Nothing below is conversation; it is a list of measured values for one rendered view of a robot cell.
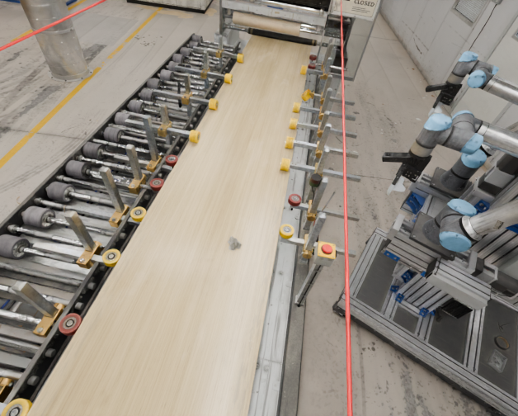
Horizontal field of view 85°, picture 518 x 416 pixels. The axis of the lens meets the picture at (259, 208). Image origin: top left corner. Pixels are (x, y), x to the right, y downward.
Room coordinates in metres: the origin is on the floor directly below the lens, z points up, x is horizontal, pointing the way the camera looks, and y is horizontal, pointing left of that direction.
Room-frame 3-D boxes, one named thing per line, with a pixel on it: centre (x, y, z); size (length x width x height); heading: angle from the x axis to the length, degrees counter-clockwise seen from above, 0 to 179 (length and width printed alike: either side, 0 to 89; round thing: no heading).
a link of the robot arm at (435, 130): (0.98, -0.59, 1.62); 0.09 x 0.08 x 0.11; 70
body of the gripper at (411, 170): (0.97, -0.60, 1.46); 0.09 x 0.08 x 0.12; 63
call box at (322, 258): (0.65, -0.29, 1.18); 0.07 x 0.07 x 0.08; 86
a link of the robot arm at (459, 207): (0.98, -0.94, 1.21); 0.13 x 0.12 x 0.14; 160
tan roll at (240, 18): (3.80, 0.06, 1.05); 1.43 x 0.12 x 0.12; 86
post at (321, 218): (0.91, -0.31, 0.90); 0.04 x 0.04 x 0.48; 86
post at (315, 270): (0.65, -0.29, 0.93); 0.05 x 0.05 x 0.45; 86
